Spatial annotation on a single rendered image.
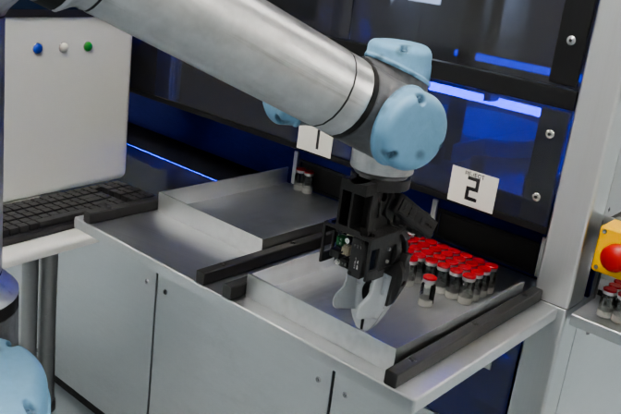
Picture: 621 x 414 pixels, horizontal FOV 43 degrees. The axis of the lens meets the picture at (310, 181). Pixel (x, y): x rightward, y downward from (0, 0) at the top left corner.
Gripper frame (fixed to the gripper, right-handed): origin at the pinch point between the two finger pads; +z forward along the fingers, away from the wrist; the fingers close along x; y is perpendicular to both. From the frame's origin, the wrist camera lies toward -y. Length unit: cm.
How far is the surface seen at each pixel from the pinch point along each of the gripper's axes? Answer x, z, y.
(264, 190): -52, 4, -35
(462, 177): -9.1, -11.2, -35.6
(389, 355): 5.0, 2.1, 1.6
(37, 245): -66, 12, 6
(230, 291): -20.4, 3.0, 4.1
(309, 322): -8.1, 3.3, 1.4
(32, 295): -100, 41, -13
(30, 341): -100, 52, -13
